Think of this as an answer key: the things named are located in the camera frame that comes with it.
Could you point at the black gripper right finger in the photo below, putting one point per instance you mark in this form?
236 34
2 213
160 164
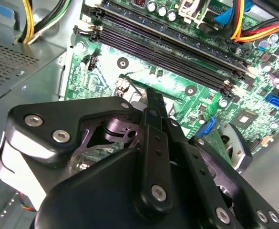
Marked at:
194 162

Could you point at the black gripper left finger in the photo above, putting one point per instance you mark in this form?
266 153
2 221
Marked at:
156 167

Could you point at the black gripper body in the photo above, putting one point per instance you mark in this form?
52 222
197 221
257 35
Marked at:
94 195

